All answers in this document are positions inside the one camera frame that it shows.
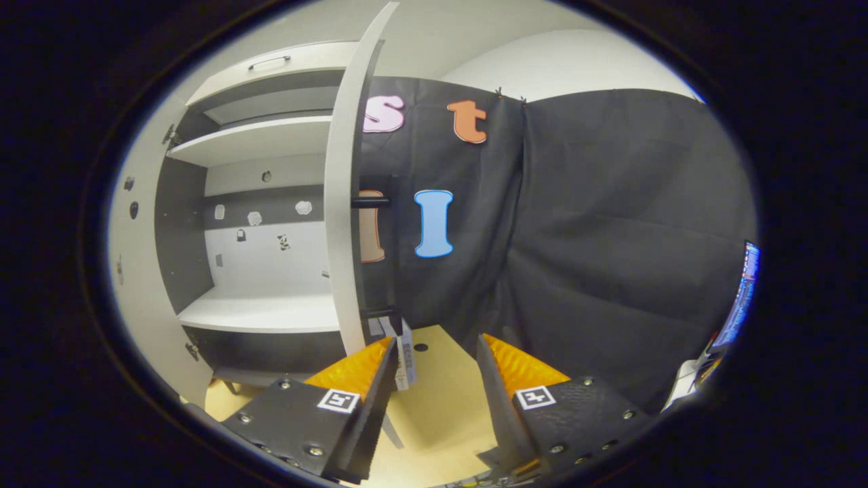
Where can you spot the white lower cabinet shelf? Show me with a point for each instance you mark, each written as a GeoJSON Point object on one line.
{"type": "Point", "coordinates": [264, 312]}

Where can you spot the computer monitor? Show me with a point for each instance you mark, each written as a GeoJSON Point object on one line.
{"type": "Point", "coordinates": [742, 298]}

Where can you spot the white paper tag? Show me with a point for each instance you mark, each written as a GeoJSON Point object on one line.
{"type": "Point", "coordinates": [405, 359]}

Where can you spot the black backdrop cloth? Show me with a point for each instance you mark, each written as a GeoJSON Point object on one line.
{"type": "Point", "coordinates": [610, 237]}

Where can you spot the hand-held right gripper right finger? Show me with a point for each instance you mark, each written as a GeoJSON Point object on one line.
{"type": "Point", "coordinates": [505, 413]}

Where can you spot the white upper cabinet shelf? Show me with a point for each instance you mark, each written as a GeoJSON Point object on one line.
{"type": "Point", "coordinates": [258, 139]}

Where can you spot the grey cabinet door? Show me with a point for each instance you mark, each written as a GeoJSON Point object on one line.
{"type": "Point", "coordinates": [142, 305]}
{"type": "Point", "coordinates": [342, 203]}

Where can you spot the grey cabinet drawer front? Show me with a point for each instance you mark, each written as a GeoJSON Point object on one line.
{"type": "Point", "coordinates": [305, 57]}

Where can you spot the grey double-door shoe cabinet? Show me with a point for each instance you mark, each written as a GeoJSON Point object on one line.
{"type": "Point", "coordinates": [180, 237]}

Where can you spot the white cabinet shelf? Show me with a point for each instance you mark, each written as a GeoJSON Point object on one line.
{"type": "Point", "coordinates": [264, 312]}
{"type": "Point", "coordinates": [258, 139]}

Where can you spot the metal door hinge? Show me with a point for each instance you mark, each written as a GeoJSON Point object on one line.
{"type": "Point", "coordinates": [192, 350]}
{"type": "Point", "coordinates": [169, 135]}

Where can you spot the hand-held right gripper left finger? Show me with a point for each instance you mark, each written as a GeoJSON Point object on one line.
{"type": "Point", "coordinates": [366, 427]}

